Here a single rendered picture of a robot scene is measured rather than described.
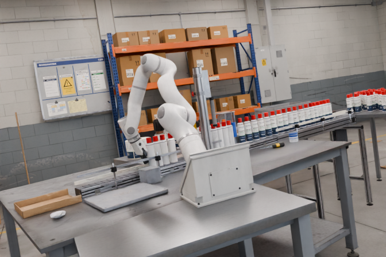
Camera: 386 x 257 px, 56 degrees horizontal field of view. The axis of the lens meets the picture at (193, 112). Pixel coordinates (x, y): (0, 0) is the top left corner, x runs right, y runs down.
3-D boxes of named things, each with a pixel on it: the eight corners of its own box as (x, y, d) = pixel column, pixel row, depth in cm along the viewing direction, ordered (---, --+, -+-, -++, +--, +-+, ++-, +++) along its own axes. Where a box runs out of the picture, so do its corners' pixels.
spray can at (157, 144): (160, 164, 246) (156, 135, 245) (165, 165, 242) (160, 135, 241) (154, 167, 243) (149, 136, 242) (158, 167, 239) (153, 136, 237)
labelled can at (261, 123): (262, 137, 301) (259, 113, 300) (267, 137, 297) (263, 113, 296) (258, 139, 298) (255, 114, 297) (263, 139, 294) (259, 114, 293)
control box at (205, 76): (209, 97, 263) (206, 70, 262) (211, 97, 246) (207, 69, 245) (196, 98, 263) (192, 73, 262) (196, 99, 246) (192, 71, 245)
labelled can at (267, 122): (269, 136, 306) (265, 112, 305) (273, 136, 301) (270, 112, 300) (265, 137, 303) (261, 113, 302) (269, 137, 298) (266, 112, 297)
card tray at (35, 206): (68, 194, 220) (67, 188, 220) (82, 201, 199) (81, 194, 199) (14, 209, 203) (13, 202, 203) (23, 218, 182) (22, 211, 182)
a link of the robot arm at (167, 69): (167, 130, 193) (189, 134, 204) (181, 116, 187) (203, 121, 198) (145, 63, 220) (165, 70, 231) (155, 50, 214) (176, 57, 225)
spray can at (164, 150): (167, 163, 249) (163, 133, 248) (171, 163, 244) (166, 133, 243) (161, 164, 246) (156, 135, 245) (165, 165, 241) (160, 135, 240)
